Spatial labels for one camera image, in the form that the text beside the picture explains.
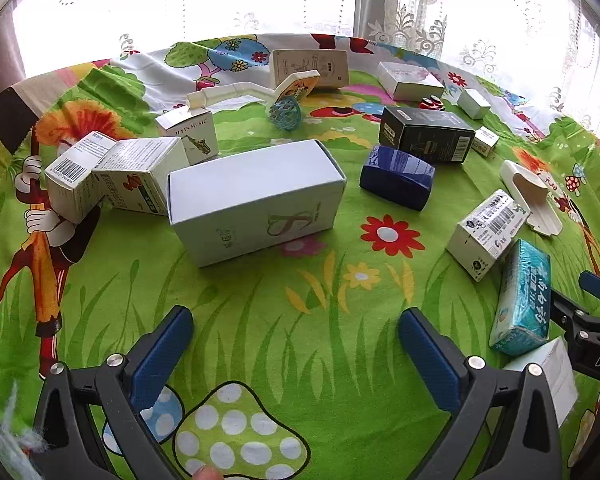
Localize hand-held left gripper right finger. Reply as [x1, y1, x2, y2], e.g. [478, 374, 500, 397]
[398, 307, 563, 480]

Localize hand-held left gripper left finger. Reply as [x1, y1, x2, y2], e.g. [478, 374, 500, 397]
[32, 306, 196, 480]

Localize teal box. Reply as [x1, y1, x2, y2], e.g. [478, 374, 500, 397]
[488, 239, 552, 357]

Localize navy blue box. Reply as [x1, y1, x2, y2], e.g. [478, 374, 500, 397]
[359, 144, 437, 212]

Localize large white box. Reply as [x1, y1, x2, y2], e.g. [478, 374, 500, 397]
[167, 139, 348, 268]

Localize white medicine box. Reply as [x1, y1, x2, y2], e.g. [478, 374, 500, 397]
[91, 136, 191, 217]
[44, 130, 118, 225]

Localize white pink box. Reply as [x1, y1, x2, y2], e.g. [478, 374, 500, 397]
[377, 61, 446, 102]

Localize beige cardboard box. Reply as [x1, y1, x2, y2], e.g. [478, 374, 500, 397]
[271, 49, 351, 93]

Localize flat white box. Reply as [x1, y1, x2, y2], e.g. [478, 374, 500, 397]
[502, 336, 579, 428]

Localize white green barcode box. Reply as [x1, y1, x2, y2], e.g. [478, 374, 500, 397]
[446, 189, 531, 283]

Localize green cartoon printed cloth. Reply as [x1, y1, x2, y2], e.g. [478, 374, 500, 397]
[0, 32, 600, 480]

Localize black box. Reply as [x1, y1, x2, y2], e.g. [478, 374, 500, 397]
[378, 106, 476, 166]

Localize small white box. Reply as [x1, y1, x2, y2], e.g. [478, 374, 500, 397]
[456, 88, 492, 120]

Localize white saxophone print box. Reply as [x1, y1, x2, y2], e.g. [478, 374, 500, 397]
[155, 106, 220, 165]

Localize white plastic tube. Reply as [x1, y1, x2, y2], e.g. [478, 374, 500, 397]
[186, 81, 281, 111]

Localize blue mesh ball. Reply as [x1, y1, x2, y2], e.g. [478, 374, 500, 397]
[267, 97, 301, 133]

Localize round beige small box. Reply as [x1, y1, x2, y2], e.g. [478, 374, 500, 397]
[275, 71, 321, 108]

